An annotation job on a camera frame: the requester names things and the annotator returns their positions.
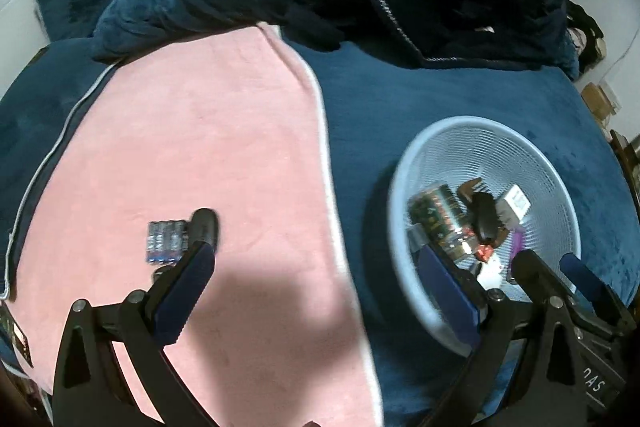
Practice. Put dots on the light blue mesh basket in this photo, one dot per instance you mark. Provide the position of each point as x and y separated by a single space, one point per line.
480 157

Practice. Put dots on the black oval key fob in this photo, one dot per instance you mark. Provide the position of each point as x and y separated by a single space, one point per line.
202 224

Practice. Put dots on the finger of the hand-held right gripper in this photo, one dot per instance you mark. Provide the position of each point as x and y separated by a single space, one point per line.
530 272
582 279

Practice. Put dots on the pink blanket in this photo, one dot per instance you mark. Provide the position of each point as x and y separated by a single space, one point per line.
200 132

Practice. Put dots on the blue velvet bed sheet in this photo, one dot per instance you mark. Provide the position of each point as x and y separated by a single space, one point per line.
400 97

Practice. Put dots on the white USB charger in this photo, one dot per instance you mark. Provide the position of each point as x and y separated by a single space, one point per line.
515 204

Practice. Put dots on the cardboard box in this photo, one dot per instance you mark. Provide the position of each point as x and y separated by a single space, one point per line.
600 99

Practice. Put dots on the dark clothes heap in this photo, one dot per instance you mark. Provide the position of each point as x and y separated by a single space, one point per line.
585 32

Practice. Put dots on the brown wooden comb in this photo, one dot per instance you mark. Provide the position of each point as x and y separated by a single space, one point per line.
470 188

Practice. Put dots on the blue battery pack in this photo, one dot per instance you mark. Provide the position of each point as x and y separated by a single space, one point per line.
165 242

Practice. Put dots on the dark printed packet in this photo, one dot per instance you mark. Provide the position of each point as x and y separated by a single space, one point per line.
17 334

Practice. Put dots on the black remote control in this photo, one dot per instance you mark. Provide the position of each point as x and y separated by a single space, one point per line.
485 217

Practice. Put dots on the purple transparent lighter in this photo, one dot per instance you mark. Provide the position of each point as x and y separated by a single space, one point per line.
516 247

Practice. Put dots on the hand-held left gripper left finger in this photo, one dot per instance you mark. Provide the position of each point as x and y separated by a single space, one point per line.
185 292

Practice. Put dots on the white plug adapter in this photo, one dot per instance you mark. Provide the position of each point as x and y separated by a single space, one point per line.
490 274

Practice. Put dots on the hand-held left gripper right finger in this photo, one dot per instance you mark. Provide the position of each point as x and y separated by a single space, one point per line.
447 297

